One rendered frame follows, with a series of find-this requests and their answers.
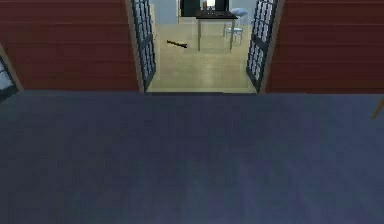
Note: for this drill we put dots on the dark glazed room door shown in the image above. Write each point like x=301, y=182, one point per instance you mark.
x=144, y=40
x=261, y=43

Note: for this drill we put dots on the black top table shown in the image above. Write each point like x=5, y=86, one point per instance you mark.
x=216, y=15

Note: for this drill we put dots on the pale blue chair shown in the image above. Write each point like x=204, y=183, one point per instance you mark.
x=237, y=20

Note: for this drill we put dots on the orange wooden furniture leg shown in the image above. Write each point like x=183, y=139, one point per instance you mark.
x=378, y=109

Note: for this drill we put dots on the dark framed window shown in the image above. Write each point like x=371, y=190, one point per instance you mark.
x=4, y=78

